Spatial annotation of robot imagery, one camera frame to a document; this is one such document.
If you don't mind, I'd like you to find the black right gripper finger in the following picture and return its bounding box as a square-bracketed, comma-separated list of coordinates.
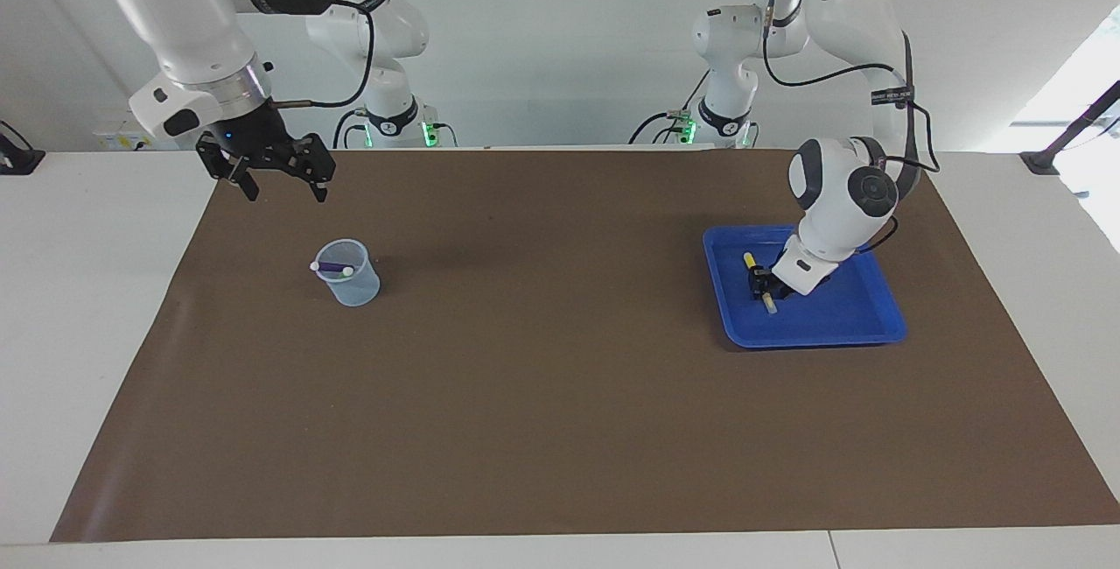
[195, 135, 262, 203]
[289, 133, 337, 205]

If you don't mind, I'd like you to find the yellow highlighter pen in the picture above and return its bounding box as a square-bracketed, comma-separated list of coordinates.
[743, 251, 778, 315]

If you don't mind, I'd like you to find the blue plastic tray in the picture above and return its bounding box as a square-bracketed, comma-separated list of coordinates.
[703, 223, 907, 349]

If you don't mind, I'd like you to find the clear plastic cup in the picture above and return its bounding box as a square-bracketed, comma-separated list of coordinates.
[314, 239, 382, 308]

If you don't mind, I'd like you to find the brown table mat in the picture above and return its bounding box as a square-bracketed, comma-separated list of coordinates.
[50, 147, 1120, 544]

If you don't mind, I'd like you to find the black clamp stand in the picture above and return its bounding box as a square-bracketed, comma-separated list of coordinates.
[1019, 79, 1120, 176]

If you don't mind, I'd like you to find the black right base cable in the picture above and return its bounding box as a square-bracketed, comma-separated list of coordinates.
[332, 108, 373, 150]

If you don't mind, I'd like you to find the black base cable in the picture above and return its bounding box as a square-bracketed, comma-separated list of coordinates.
[630, 68, 710, 146]
[332, 108, 373, 150]

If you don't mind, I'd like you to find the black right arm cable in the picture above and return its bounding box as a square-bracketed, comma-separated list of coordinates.
[269, 0, 377, 110]

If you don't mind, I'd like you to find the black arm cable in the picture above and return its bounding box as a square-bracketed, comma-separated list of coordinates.
[269, 0, 377, 110]
[761, 0, 942, 255]

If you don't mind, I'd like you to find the black left base cable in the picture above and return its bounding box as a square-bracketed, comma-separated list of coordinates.
[630, 68, 710, 146]

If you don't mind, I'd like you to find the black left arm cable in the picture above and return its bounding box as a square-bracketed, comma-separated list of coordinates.
[761, 0, 942, 255]

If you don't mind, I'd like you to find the black table bracket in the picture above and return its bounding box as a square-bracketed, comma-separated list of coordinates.
[0, 121, 46, 176]

